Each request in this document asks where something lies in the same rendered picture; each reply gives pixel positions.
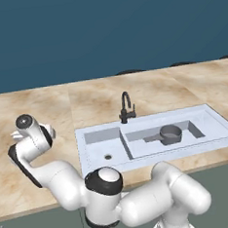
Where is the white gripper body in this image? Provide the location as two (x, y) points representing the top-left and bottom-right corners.
(9, 121), (57, 144)

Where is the white double basin sink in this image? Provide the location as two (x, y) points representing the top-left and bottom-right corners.
(73, 101), (228, 179)

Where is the black sink tap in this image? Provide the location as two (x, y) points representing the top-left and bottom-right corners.
(116, 90), (138, 126)

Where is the grey saucepan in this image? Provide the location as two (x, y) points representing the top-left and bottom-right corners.
(141, 123), (184, 148)

